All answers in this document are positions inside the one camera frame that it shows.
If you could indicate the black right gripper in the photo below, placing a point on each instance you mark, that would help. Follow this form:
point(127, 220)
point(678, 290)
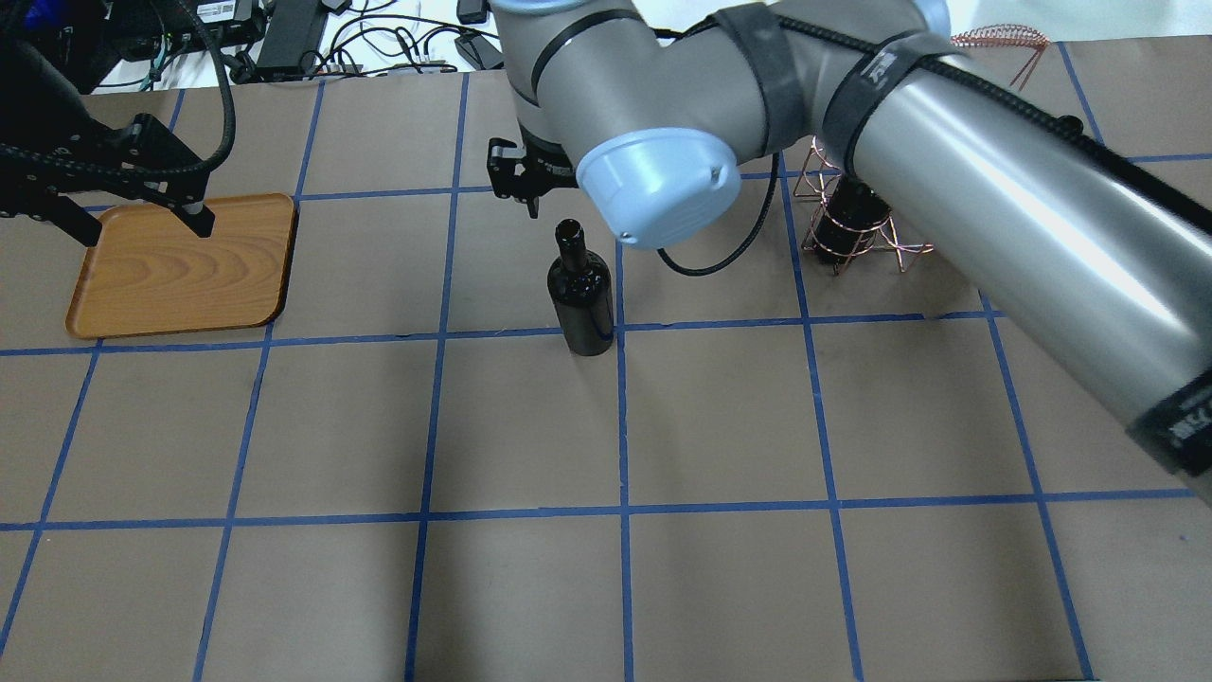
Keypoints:
point(542, 168)

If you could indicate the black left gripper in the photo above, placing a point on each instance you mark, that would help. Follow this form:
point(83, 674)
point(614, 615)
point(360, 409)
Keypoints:
point(59, 172)

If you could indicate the dark wine bottle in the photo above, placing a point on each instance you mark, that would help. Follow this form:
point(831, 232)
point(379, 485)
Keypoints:
point(850, 218)
point(580, 287)

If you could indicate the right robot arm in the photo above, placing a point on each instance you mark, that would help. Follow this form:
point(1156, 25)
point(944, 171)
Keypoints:
point(1103, 264)

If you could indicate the wooden serving tray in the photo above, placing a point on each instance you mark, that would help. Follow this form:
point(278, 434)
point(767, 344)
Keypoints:
point(149, 275)

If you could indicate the black power adapter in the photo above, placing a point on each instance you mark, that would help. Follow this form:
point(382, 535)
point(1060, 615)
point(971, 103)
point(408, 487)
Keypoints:
point(293, 35)

